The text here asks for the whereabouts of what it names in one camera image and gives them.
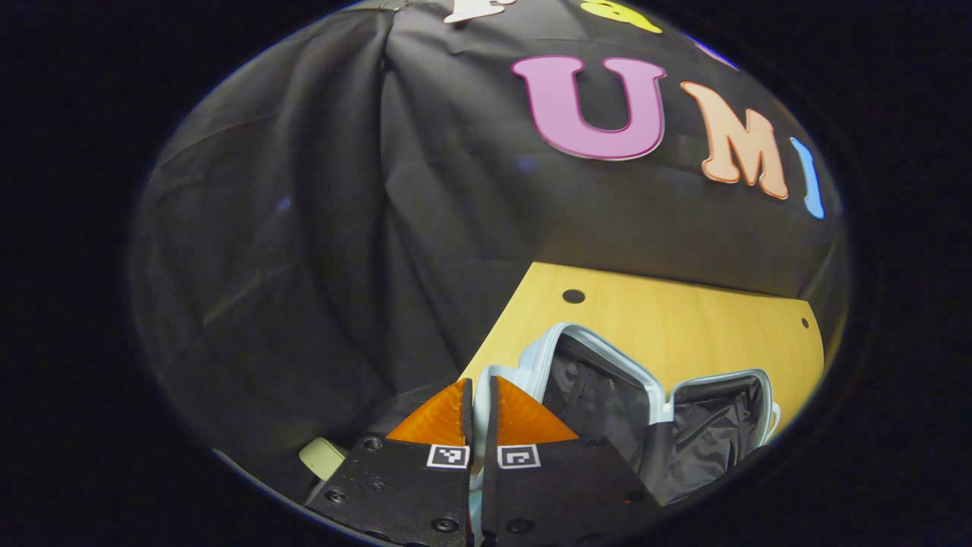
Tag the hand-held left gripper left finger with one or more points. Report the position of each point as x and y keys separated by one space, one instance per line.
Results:
x=468 y=422

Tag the light blue small suitcase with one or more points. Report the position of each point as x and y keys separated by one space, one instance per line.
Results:
x=600 y=387

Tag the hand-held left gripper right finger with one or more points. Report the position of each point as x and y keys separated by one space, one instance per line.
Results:
x=490 y=418

